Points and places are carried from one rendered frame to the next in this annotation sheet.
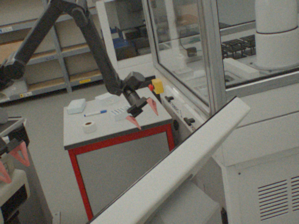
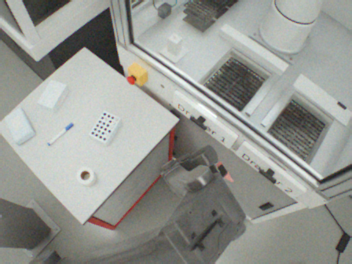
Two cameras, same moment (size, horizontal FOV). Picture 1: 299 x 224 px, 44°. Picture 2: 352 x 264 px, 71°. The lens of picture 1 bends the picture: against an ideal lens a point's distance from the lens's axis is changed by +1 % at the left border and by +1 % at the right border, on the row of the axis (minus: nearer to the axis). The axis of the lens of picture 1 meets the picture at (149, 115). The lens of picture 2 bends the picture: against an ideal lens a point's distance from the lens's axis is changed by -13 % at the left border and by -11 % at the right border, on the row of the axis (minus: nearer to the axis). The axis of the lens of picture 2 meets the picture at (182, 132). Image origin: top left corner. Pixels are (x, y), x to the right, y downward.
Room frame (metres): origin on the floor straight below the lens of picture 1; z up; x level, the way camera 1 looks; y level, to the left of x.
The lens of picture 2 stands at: (1.45, 0.27, 1.82)
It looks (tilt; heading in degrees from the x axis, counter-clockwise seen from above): 66 degrees down; 309
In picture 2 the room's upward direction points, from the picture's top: 9 degrees clockwise
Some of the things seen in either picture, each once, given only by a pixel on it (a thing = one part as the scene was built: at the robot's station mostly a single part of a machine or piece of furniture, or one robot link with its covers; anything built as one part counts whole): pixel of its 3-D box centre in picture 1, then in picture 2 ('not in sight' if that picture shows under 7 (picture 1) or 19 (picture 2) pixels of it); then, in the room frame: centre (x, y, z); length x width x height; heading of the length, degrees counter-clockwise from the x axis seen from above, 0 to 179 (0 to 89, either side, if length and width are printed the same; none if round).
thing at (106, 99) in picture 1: (107, 99); (53, 97); (2.23, 0.24, 0.79); 0.13 x 0.09 x 0.05; 118
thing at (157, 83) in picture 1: (157, 86); (137, 75); (2.02, -0.08, 0.88); 0.07 x 0.05 x 0.07; 8
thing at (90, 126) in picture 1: (89, 127); (86, 176); (1.84, 0.33, 0.78); 0.07 x 0.07 x 0.04
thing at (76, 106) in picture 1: (76, 106); (19, 126); (2.22, 0.44, 0.78); 0.15 x 0.10 x 0.04; 175
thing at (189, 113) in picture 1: (197, 126); (269, 170); (1.38, -0.19, 0.87); 0.29 x 0.02 x 0.11; 8
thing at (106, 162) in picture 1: (124, 166); (99, 152); (2.05, 0.22, 0.38); 0.62 x 0.58 x 0.76; 8
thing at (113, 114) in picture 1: (122, 113); (105, 128); (1.95, 0.15, 0.78); 0.12 x 0.08 x 0.04; 113
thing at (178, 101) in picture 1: (175, 103); (203, 119); (1.69, -0.14, 0.87); 0.29 x 0.02 x 0.11; 8
